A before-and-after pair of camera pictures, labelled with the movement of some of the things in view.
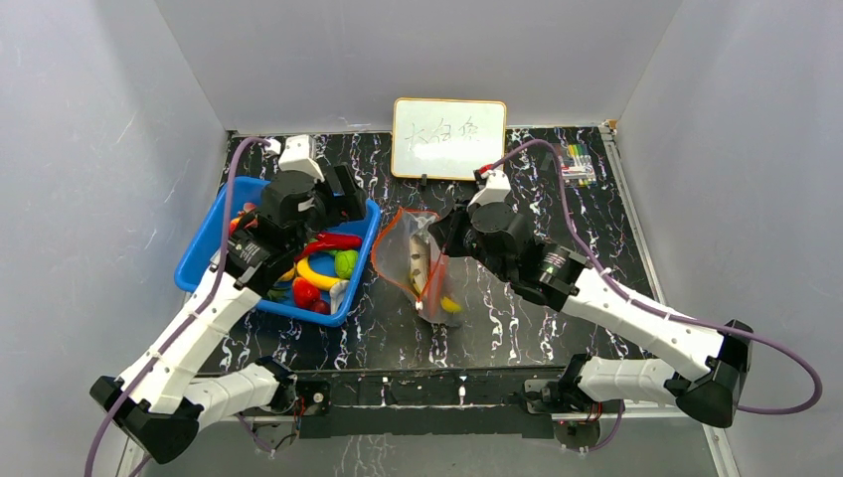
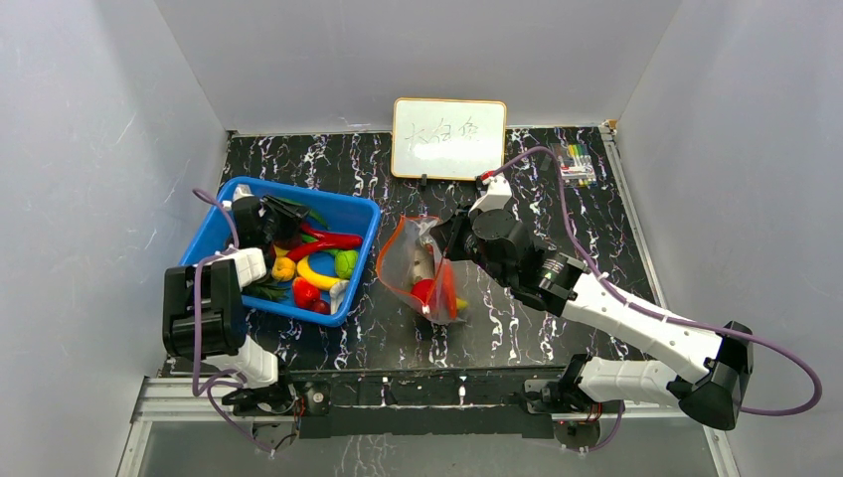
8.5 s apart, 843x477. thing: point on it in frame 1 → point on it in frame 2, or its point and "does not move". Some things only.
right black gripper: (454, 229) does not move
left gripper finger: (348, 202) → (286, 206)
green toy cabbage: (345, 262) does not move
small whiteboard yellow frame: (445, 138) does not move
